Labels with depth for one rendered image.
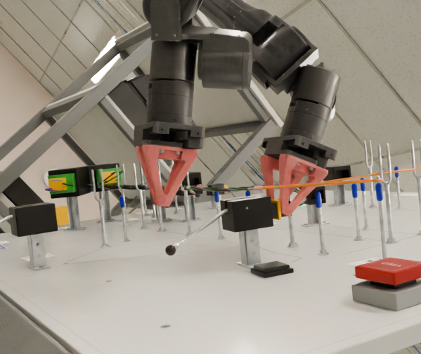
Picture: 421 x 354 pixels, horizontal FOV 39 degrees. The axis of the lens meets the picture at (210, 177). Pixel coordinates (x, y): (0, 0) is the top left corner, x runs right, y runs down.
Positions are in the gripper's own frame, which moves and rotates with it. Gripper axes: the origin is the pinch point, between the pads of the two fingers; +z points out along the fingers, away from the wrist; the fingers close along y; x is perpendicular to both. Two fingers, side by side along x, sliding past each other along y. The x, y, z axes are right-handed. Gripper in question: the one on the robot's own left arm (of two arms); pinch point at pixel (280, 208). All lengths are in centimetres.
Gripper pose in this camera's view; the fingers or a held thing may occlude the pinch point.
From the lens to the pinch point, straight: 80.8
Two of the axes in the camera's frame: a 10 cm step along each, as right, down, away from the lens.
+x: -8.8, -3.1, -3.5
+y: -3.7, -0.2, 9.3
